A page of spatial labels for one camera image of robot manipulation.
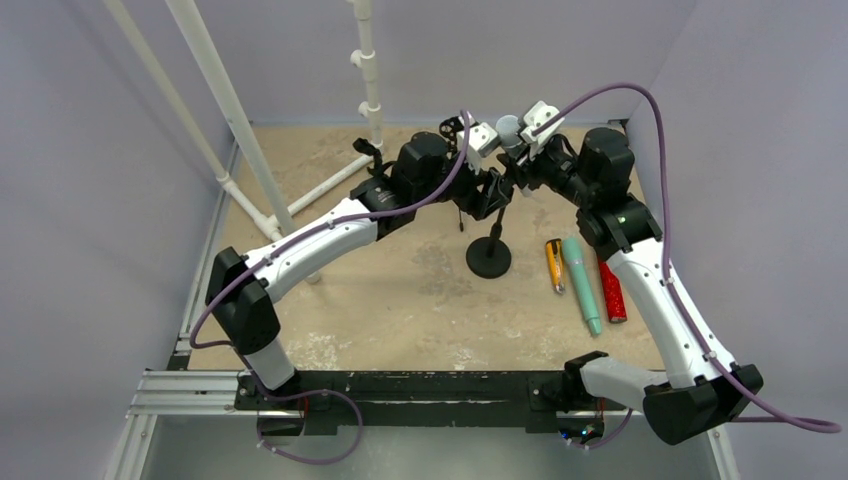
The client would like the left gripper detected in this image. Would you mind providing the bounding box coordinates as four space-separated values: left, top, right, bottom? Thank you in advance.
415 147 507 221

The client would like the black round-base mic stand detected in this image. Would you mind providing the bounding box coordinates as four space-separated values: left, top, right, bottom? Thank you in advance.
465 207 512 279

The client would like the teal toy microphone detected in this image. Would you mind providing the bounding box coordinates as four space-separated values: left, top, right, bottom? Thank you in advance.
563 237 602 337

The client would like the red glitter microphone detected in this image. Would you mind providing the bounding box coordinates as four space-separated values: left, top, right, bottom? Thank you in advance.
598 259 628 324

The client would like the white microphone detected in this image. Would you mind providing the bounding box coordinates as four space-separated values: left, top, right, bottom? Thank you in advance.
495 115 529 159

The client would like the black tripod stand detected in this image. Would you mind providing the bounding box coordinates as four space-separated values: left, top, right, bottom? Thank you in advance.
352 137 386 178
438 116 466 232

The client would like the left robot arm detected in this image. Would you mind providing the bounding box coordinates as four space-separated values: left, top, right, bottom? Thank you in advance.
206 124 511 409

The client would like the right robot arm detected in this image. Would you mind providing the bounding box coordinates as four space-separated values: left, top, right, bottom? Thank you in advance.
498 127 763 445

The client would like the yellow utility knife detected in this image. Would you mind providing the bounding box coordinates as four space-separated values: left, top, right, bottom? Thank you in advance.
545 238 565 295

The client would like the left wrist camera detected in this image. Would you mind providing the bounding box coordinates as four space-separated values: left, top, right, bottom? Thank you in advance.
457 122 500 174

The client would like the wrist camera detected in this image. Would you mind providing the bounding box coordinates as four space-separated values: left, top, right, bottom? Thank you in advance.
519 101 563 160
457 122 500 174

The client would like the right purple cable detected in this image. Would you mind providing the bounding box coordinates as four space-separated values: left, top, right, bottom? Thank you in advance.
529 82 843 452

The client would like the purple cable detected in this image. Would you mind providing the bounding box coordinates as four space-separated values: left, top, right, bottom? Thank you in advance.
529 82 843 452
189 109 473 465

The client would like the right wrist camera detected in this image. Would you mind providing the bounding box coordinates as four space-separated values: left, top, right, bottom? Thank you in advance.
519 101 563 160

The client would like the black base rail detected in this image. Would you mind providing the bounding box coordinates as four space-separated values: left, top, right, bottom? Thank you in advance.
234 370 624 443

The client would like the white PVC pipe frame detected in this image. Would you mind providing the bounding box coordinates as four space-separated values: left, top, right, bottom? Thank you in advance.
105 0 386 286

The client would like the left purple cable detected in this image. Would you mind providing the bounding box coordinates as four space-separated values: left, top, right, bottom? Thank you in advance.
189 109 473 465

